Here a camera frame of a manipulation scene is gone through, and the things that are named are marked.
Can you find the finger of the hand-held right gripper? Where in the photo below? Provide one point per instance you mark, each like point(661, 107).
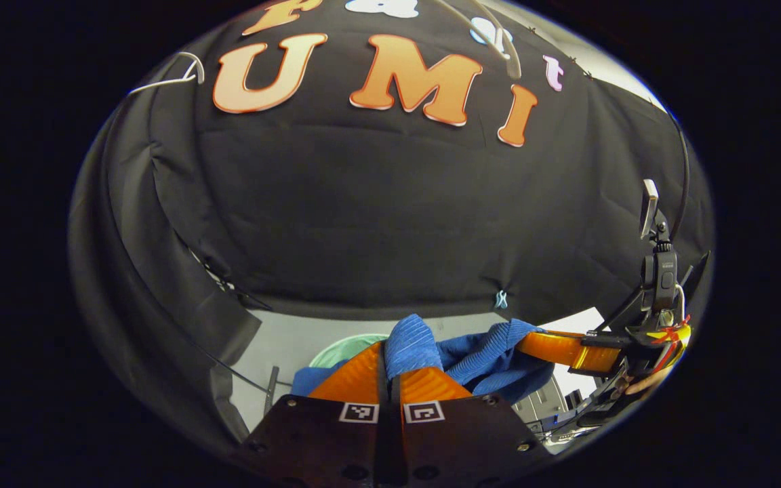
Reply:
point(560, 349)

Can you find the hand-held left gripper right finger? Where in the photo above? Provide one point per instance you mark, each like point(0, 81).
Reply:
point(458, 447)

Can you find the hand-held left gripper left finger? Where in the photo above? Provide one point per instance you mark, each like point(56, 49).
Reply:
point(323, 447)

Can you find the green laundry hamper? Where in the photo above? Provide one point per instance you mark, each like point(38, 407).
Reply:
point(346, 349)

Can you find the white plastic hanger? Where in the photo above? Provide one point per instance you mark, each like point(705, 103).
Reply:
point(509, 57)
point(167, 83)

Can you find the grey white box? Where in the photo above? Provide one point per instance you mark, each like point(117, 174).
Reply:
point(539, 407)

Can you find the black backdrop cloth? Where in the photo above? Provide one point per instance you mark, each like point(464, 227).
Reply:
point(377, 217)

